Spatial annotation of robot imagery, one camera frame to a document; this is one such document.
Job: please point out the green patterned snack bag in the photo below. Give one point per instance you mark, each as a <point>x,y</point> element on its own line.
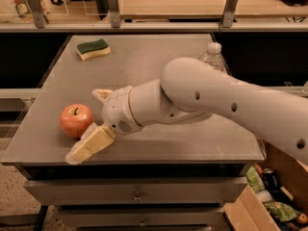
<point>281,211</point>

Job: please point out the black drink can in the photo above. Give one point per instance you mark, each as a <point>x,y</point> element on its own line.
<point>270,179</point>

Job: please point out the left metal bracket post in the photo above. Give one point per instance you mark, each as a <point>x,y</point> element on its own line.
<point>40,20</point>

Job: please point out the red apple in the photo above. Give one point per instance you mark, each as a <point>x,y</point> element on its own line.
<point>75,120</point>

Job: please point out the green and yellow sponge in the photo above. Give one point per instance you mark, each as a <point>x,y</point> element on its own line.
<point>92,49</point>

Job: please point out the right metal bracket post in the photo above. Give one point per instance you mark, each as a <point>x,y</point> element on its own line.
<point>228,15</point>

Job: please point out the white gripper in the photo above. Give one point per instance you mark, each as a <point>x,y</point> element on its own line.
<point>117,111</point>

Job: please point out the middle metal bracket post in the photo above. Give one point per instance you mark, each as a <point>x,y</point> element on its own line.
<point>115,18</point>

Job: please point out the metal bracket post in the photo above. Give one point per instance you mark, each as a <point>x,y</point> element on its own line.
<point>228,15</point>
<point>40,20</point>
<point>115,18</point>

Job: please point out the lower drawer with knob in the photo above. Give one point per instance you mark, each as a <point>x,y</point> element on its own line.
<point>141,217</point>

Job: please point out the cardboard box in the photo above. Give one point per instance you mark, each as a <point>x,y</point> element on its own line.
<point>247,213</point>

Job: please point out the clear plastic water bottle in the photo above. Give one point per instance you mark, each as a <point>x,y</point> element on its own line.
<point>213,57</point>

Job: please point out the drawer with knob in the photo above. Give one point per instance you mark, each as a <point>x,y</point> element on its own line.
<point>70,192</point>
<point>141,217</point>

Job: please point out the upper drawer with knob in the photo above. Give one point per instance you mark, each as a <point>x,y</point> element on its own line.
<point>70,192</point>

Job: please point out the small orange fruit in box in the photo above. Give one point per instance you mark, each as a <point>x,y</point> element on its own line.
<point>302,219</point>

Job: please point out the grey drawer cabinet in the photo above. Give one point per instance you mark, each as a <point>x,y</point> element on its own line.
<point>158,175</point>

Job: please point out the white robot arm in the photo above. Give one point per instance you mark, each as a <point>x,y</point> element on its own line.
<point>189,91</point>

